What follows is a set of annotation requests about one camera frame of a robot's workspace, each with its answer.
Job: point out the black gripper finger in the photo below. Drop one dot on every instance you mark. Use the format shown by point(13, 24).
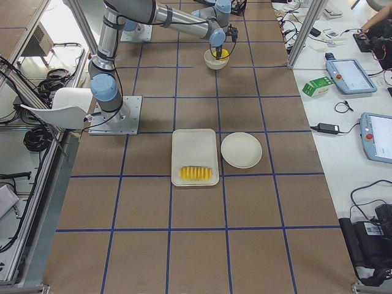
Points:
point(218, 52)

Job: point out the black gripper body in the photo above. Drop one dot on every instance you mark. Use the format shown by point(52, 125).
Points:
point(217, 50)

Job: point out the yellow lemon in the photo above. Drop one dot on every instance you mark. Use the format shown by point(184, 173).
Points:
point(225, 55)

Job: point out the white ceramic bowl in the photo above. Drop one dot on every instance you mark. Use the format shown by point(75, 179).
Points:
point(212, 62)

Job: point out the black dish rack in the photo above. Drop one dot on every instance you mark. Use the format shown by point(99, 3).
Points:
point(238, 7)

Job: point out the white round plate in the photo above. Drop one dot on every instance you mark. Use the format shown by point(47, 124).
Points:
point(241, 150)

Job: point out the green white carton box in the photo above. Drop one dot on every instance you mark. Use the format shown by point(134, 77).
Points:
point(317, 86)

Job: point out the white rectangular tray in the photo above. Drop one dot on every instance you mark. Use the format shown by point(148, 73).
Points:
point(194, 147)

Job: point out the sliced bread loaf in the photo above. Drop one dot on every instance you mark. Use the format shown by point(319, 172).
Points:
point(195, 173)

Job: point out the blue teach pendant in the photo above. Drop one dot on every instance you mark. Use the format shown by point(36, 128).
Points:
point(349, 76)

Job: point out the black power adapter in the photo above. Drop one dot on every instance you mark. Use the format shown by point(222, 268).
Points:
point(328, 128)

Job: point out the white chair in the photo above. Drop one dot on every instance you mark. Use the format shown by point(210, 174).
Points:
point(69, 108)

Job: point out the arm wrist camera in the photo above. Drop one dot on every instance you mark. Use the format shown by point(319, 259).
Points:
point(232, 32)

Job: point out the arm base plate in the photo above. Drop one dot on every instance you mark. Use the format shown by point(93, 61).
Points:
point(142, 33)
point(126, 121)

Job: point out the aluminium frame post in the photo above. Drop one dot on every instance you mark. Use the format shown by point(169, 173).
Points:
point(312, 15)

